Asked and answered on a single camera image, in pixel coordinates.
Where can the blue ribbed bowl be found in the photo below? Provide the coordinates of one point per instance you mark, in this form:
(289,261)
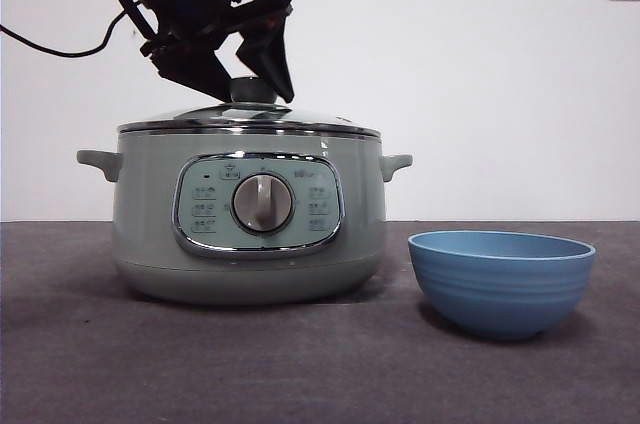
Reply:
(500,294)

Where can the pale green electric steamer pot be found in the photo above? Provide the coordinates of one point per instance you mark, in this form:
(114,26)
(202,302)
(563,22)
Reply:
(145,204)

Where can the glass lid with green knob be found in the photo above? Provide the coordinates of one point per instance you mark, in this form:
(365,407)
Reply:
(250,91)

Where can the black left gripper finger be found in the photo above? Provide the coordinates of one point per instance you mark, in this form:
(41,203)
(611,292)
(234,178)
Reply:
(272,59)
(195,69)

